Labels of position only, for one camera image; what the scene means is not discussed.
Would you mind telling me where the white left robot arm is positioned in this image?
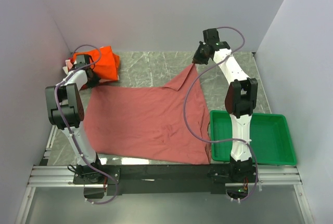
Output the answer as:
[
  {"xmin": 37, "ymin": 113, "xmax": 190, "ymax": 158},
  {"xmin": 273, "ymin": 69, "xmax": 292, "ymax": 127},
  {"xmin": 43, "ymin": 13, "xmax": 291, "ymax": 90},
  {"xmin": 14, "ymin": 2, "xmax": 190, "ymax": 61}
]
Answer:
[{"xmin": 45, "ymin": 54, "xmax": 105, "ymax": 184}]

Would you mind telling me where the folded pale pink shirt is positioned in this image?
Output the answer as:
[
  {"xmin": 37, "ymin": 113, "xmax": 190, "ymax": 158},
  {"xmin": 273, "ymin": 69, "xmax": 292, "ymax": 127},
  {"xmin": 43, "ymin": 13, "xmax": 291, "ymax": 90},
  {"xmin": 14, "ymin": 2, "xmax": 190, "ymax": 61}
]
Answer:
[{"xmin": 62, "ymin": 59, "xmax": 75, "ymax": 75}]

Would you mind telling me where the dusty pink t shirt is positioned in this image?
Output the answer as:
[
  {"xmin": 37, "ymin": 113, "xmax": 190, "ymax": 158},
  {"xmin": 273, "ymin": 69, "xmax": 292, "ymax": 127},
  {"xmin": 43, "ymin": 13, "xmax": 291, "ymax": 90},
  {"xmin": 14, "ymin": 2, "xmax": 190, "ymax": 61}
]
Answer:
[{"xmin": 83, "ymin": 64, "xmax": 211, "ymax": 165}]

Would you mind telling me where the folded orange t shirt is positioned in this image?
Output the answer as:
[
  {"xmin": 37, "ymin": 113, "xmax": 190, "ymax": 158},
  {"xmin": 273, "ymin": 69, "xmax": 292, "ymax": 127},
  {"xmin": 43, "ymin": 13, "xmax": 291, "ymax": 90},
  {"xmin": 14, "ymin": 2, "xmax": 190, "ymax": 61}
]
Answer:
[{"xmin": 71, "ymin": 45, "xmax": 122, "ymax": 84}]

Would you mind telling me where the green plastic tray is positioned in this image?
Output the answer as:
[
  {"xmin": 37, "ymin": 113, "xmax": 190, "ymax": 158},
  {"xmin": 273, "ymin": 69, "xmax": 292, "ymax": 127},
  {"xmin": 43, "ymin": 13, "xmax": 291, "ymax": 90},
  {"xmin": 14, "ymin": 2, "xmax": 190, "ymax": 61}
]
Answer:
[{"xmin": 210, "ymin": 110, "xmax": 297, "ymax": 166}]

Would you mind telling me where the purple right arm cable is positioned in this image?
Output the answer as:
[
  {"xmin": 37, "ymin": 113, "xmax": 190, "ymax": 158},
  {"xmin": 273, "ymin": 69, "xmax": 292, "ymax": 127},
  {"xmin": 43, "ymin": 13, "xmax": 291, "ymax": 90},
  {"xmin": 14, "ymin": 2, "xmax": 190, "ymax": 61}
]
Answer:
[{"xmin": 183, "ymin": 26, "xmax": 260, "ymax": 202}]

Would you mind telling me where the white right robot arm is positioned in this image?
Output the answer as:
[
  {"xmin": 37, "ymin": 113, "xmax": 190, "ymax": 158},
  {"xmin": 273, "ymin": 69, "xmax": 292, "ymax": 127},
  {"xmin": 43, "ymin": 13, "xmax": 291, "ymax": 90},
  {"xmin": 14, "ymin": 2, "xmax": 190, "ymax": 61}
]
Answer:
[{"xmin": 193, "ymin": 28, "xmax": 258, "ymax": 182}]

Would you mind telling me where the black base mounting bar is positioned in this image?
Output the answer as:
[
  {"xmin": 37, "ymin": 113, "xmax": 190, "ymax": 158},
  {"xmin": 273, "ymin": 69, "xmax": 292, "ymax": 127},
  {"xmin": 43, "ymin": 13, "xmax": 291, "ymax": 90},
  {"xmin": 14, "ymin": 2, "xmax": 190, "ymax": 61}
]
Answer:
[{"xmin": 67, "ymin": 163, "xmax": 258, "ymax": 199}]

